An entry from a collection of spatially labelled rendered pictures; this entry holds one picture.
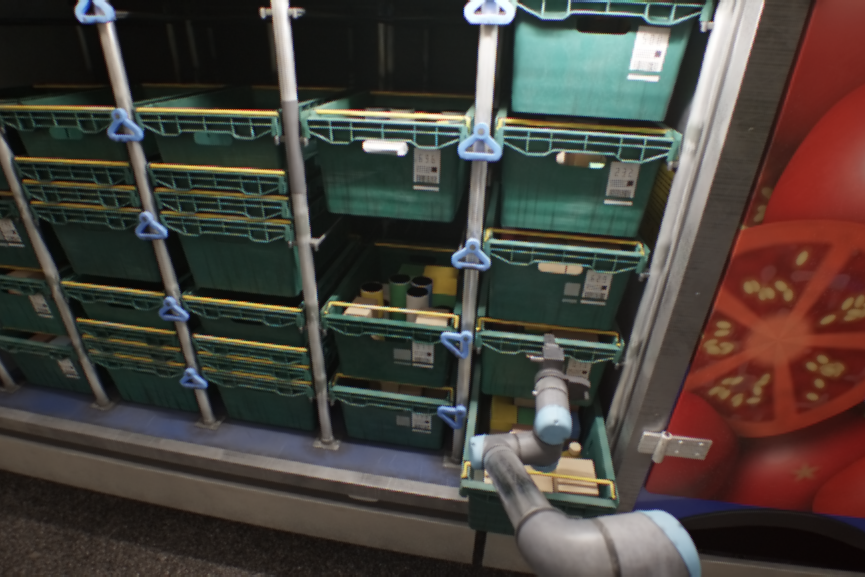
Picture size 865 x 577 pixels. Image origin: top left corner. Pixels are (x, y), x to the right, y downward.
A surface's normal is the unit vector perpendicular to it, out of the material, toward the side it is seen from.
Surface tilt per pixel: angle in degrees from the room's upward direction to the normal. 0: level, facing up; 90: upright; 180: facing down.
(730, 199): 90
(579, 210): 92
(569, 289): 94
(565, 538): 26
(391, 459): 0
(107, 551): 0
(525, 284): 97
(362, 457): 0
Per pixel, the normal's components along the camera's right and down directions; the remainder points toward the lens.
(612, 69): -0.16, 0.50
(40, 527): 0.03, -0.88
